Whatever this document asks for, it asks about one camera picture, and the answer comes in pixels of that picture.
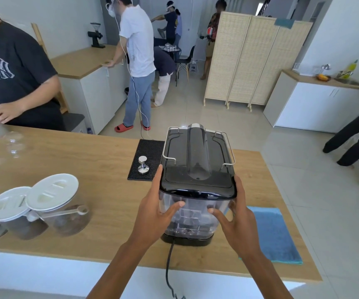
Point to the person's left forearm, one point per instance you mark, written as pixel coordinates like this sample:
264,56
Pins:
117,272

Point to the black chair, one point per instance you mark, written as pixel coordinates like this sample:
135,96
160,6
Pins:
185,60

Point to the black rubber tamping mat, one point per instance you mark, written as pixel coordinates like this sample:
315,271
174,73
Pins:
148,149

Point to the white cabinet with wooden top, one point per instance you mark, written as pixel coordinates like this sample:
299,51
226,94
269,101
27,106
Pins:
86,74

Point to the round black table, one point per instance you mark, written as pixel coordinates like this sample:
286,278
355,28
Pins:
171,49

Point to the orange sponge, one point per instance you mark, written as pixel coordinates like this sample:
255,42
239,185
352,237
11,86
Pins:
322,78

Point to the clear plastic scoop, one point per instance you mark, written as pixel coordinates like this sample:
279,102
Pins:
61,212

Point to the person's right thumb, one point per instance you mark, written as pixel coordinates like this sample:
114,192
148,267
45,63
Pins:
218,215

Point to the dark grey stool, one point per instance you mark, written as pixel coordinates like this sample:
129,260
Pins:
73,121

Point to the person's right forearm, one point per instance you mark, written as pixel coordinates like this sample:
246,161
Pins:
266,277

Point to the person's right hand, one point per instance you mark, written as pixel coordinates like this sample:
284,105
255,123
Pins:
237,228

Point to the woven folding screen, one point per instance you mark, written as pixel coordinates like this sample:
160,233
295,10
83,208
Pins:
251,59

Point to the yellow-green bottle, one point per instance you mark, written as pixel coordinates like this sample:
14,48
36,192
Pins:
349,70

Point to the steel coffee tamper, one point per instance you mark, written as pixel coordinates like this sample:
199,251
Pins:
143,165

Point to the person's left hand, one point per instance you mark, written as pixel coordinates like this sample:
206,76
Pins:
150,214

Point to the white sink cabinet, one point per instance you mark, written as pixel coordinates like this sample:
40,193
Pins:
316,102

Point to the person's left thumb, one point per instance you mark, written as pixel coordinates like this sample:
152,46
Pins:
174,207

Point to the red slipper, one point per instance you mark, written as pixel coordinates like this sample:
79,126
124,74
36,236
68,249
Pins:
123,128
145,127

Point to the chrome faucet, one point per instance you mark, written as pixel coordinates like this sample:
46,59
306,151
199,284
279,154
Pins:
325,67

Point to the black coffee grinder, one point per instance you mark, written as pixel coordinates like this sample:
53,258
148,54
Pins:
96,35

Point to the blue cloth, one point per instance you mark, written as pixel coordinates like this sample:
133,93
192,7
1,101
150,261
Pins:
274,236

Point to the wooden frame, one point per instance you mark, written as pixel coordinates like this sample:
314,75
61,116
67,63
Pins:
40,40

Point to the black espresso machine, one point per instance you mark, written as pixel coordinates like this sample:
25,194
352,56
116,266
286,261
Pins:
196,165

